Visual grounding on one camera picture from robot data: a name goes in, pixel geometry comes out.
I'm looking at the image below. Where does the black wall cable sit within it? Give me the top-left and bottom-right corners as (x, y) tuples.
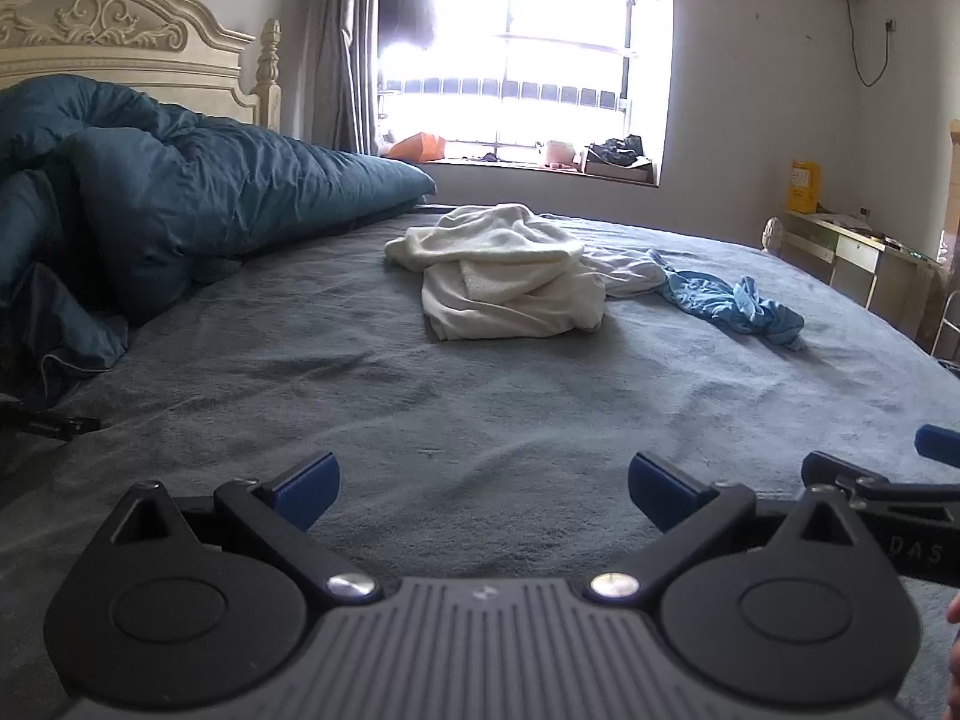
(846, 0), (899, 89)

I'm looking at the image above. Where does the open box of dark items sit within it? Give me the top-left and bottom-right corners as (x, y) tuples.
(583, 135), (653, 183)

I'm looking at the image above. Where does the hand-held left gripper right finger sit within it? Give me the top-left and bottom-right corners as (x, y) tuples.
(585, 452), (865, 605)

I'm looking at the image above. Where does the cream carved headboard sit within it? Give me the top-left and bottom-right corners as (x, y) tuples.
(0, 0), (283, 130)

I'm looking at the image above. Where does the grey curtain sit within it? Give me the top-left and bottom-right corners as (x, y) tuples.
(302, 0), (392, 158)

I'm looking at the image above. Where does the cream desk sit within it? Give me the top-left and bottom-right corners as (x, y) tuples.
(778, 208), (947, 340)

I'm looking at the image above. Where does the cream fluffy blanket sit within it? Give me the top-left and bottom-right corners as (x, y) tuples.
(384, 203), (586, 295)

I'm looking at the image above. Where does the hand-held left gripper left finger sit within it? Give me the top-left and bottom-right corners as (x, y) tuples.
(111, 452), (382, 605)

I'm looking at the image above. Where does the blue garment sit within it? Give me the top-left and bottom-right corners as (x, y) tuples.
(649, 248), (806, 353)

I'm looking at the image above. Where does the teal duvet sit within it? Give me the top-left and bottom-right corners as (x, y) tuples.
(0, 74), (438, 395)

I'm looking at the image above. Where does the pale grey shirt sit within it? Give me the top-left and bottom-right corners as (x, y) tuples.
(577, 242), (670, 299)

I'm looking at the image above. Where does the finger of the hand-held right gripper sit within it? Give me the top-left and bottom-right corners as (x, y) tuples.
(916, 424), (960, 467)
(801, 452), (960, 503)

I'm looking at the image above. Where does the yellow box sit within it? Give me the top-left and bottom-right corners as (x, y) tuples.
(784, 158), (821, 213)

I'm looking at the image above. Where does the orange bag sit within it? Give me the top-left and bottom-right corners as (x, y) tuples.
(385, 132), (448, 161)

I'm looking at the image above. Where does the black strap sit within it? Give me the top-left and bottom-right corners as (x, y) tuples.
(0, 396), (101, 441)

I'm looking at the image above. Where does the person's right hand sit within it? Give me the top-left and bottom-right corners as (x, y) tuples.
(946, 591), (960, 697)

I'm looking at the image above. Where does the barred window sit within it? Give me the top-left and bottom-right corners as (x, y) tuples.
(373, 0), (674, 186)

